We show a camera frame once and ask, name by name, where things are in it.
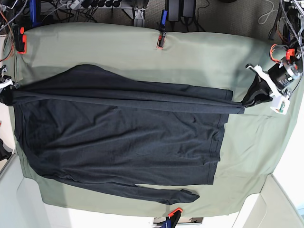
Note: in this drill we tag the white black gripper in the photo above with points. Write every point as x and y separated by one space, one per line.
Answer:
267 84
6 82

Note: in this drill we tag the dark long-sleeve T-shirt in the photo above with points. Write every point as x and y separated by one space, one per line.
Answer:
96 130

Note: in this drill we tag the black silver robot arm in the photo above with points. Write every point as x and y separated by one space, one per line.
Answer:
289 25

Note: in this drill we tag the green table cloth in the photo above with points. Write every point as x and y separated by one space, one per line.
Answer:
253 141

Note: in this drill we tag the black object left edge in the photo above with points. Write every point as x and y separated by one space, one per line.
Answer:
4 154

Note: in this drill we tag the orange black clamp top left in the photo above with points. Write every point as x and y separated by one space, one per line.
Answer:
20 39

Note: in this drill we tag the orange black clamp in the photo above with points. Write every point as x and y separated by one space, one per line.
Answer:
161 40
20 39
174 217

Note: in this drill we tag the black power adapter right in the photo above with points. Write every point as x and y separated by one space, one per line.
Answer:
188 8

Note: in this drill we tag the black power adapter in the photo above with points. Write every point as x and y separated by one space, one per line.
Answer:
173 10
188 8

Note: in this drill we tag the orange black clamp top middle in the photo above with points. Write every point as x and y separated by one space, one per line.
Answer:
161 40

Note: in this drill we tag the white power strip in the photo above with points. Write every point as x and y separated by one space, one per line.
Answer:
70 4

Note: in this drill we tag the black power adapter left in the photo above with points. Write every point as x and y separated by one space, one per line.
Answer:
173 10

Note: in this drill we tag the orange black clamp bottom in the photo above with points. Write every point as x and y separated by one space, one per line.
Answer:
174 217

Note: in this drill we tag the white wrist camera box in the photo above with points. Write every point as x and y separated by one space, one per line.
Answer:
280 105

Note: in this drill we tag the blue clamp handle top left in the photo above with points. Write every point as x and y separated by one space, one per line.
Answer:
35 10

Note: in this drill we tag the blue clamp handle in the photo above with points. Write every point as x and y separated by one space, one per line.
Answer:
35 10
163 18

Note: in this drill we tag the blue clamp handle top middle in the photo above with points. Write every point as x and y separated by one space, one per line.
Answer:
163 18

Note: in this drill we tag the grey metal table bracket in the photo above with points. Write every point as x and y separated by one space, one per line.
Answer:
139 17

